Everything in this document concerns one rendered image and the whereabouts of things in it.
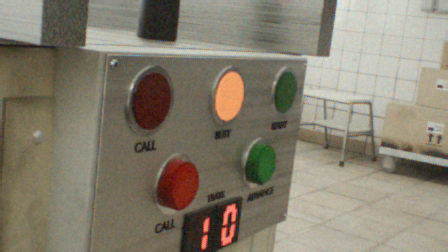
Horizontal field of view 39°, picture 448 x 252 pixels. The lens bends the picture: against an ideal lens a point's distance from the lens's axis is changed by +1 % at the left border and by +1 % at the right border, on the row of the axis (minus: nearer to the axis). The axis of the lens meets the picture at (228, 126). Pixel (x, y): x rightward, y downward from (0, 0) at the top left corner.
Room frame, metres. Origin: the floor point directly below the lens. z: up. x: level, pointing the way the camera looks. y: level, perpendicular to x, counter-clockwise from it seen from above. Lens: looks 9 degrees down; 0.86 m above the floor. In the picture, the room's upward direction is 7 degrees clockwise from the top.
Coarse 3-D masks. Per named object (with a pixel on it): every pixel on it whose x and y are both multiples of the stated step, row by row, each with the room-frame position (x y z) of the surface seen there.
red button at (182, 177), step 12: (168, 168) 0.36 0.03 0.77; (180, 168) 0.36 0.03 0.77; (192, 168) 0.37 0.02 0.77; (168, 180) 0.36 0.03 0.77; (180, 180) 0.36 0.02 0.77; (192, 180) 0.37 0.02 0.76; (168, 192) 0.36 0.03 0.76; (180, 192) 0.36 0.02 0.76; (192, 192) 0.37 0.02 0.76; (168, 204) 0.36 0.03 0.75; (180, 204) 0.36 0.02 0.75
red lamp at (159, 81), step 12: (144, 84) 0.34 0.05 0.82; (156, 84) 0.35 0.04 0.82; (168, 84) 0.36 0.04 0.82; (144, 96) 0.34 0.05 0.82; (156, 96) 0.35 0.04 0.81; (168, 96) 0.36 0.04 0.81; (144, 108) 0.34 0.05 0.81; (156, 108) 0.35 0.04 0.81; (168, 108) 0.36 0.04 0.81; (144, 120) 0.34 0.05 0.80; (156, 120) 0.35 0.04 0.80
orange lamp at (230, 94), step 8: (232, 72) 0.41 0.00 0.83; (224, 80) 0.41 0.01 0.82; (232, 80) 0.41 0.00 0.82; (240, 80) 0.42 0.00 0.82; (224, 88) 0.41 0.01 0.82; (232, 88) 0.41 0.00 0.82; (240, 88) 0.42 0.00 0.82; (224, 96) 0.41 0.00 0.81; (232, 96) 0.42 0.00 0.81; (240, 96) 0.42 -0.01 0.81; (224, 104) 0.41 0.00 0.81; (232, 104) 0.42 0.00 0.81; (240, 104) 0.43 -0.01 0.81; (224, 112) 0.41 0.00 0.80; (232, 112) 0.42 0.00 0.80
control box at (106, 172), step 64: (64, 64) 0.33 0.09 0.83; (128, 64) 0.33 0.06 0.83; (192, 64) 0.38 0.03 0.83; (256, 64) 0.44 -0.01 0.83; (64, 128) 0.33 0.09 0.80; (128, 128) 0.33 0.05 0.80; (192, 128) 0.39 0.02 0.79; (256, 128) 0.45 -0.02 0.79; (64, 192) 0.32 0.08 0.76; (128, 192) 0.34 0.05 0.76; (256, 192) 0.46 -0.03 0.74
